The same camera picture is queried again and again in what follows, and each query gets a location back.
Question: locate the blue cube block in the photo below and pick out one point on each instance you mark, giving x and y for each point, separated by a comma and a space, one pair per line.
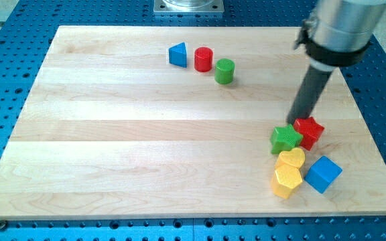
322, 174

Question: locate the wooden board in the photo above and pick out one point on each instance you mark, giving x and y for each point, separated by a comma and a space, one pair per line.
111, 130

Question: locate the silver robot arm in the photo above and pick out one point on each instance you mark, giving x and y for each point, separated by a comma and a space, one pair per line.
337, 32

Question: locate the red cylinder block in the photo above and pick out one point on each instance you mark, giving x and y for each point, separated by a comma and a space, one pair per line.
203, 59

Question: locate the green cylinder block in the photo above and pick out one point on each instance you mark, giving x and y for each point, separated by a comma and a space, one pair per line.
224, 71

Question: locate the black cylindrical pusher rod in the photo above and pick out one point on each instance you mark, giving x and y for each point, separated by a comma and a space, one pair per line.
309, 92

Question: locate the blue triangle block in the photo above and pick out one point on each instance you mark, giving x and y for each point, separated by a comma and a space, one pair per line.
178, 55

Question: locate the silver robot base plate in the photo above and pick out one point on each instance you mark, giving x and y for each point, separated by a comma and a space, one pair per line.
188, 6

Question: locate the red star block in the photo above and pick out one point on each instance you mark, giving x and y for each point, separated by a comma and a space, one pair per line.
311, 131

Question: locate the green star block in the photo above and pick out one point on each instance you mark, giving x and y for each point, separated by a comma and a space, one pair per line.
285, 139

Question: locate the yellow hexagon block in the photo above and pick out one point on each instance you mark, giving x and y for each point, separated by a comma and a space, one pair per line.
285, 181

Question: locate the yellow heart block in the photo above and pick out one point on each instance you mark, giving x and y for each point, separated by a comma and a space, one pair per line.
295, 158

